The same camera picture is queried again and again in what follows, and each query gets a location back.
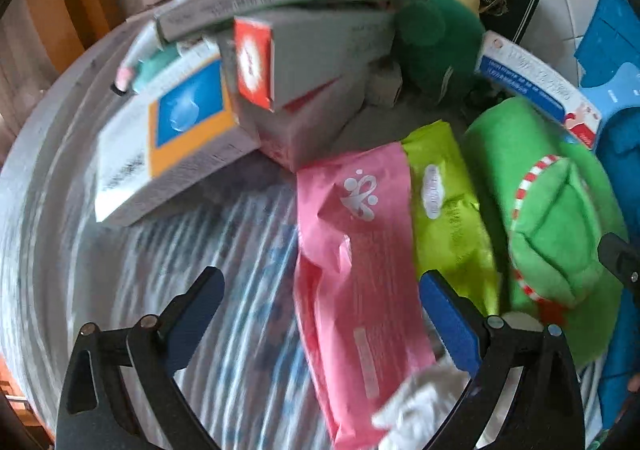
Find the white box blue orange label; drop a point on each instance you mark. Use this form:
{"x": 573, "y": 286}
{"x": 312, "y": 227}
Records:
{"x": 175, "y": 130}

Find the grey box with red stripe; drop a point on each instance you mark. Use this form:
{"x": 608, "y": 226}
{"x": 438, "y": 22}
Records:
{"x": 300, "y": 130}

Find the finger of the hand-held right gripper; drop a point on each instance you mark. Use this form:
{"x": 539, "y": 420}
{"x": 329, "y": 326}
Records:
{"x": 620, "y": 257}

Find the small grey box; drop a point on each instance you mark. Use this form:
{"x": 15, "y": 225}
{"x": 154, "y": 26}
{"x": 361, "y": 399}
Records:
{"x": 385, "y": 85}

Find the lime green packet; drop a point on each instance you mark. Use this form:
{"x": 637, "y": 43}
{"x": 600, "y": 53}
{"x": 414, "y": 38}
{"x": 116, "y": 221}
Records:
{"x": 450, "y": 210}

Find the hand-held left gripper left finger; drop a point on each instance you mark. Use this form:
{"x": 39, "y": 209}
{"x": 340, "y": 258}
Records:
{"x": 195, "y": 320}

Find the blue white medicine box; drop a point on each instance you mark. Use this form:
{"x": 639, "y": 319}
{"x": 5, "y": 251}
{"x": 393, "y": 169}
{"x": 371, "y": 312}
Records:
{"x": 530, "y": 75}

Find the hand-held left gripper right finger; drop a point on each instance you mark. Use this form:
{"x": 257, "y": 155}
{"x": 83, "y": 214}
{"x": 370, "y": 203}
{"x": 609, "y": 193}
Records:
{"x": 450, "y": 325}

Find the pig plush teal dress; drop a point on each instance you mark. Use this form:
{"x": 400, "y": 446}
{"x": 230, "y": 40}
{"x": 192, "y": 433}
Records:
{"x": 150, "y": 60}

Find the wooden furniture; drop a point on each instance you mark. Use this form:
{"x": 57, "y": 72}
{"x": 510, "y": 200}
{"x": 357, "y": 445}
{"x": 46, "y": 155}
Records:
{"x": 15, "y": 405}

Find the dark green plush yellow head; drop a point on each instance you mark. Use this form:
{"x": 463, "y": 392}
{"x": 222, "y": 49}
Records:
{"x": 430, "y": 45}

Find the green plush with striped trim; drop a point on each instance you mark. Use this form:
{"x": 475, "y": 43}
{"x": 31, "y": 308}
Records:
{"x": 540, "y": 190}

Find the grey box with red end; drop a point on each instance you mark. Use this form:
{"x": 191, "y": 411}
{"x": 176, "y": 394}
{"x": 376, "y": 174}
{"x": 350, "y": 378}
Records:
{"x": 320, "y": 50}

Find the blue storage bin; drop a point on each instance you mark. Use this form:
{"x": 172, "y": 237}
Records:
{"x": 620, "y": 55}

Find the pink packet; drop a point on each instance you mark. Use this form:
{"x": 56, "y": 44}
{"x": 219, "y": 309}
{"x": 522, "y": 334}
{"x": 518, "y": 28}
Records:
{"x": 360, "y": 270}

